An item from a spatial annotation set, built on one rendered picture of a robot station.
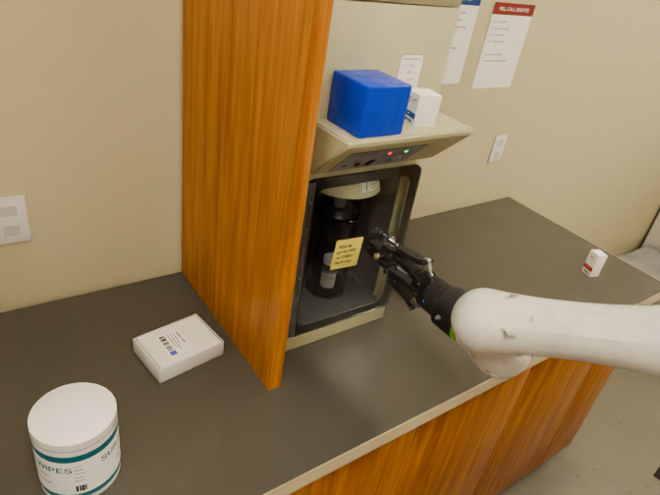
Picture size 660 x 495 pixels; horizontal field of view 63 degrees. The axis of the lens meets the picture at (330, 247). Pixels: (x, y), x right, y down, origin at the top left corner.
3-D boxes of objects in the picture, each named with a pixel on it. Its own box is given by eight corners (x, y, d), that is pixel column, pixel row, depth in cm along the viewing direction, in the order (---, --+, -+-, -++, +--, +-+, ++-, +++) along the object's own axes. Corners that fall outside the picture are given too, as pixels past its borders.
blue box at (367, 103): (325, 119, 98) (333, 69, 93) (367, 116, 104) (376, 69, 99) (358, 139, 91) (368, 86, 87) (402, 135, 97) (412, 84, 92)
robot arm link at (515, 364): (510, 398, 99) (550, 355, 100) (495, 377, 90) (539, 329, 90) (455, 351, 108) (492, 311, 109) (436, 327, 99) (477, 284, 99)
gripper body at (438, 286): (453, 315, 112) (422, 291, 118) (464, 282, 108) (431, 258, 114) (427, 325, 108) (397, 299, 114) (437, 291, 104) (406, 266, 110)
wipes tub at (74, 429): (32, 457, 95) (20, 397, 87) (109, 428, 102) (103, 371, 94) (48, 518, 86) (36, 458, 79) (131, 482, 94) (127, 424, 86)
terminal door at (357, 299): (285, 337, 124) (306, 180, 103) (385, 304, 141) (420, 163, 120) (287, 339, 123) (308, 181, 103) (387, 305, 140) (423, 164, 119)
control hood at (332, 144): (302, 170, 102) (309, 119, 97) (424, 153, 120) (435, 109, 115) (337, 196, 94) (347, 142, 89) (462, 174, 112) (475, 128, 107)
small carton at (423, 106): (400, 117, 106) (407, 86, 103) (421, 118, 108) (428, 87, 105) (412, 127, 102) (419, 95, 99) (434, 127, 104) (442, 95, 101)
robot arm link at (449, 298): (454, 309, 99) (441, 347, 104) (494, 294, 105) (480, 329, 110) (431, 291, 103) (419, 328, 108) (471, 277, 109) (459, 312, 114)
